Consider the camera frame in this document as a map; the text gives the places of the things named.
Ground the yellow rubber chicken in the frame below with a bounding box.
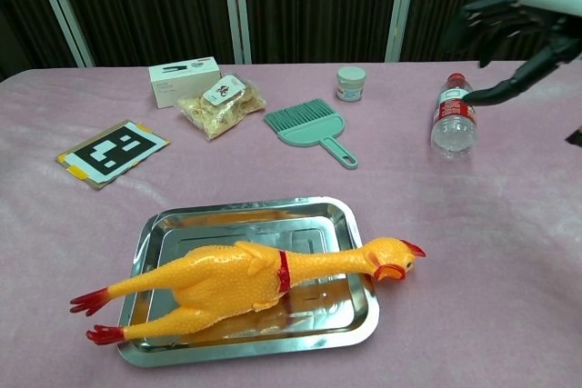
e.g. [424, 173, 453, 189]
[69, 236, 427, 346]

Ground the stainless steel tray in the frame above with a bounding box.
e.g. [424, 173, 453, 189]
[116, 196, 382, 369]

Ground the clear water bottle red label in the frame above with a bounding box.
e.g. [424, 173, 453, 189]
[429, 72, 480, 162]

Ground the small white jar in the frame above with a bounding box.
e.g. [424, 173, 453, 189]
[336, 65, 367, 104]

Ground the teal dustpan brush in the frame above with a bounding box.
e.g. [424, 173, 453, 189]
[263, 97, 359, 172]

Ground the pink tablecloth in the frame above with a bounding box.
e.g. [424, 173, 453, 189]
[0, 59, 582, 388]

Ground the clear snack bag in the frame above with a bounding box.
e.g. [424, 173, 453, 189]
[176, 72, 267, 142]

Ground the white stapler box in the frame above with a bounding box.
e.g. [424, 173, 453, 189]
[147, 56, 222, 110]

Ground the black white marker card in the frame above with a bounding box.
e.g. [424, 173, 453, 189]
[55, 119, 172, 191]

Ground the white screen post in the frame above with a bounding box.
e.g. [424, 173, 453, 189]
[27, 0, 95, 69]
[384, 0, 420, 64]
[220, 0, 253, 65]

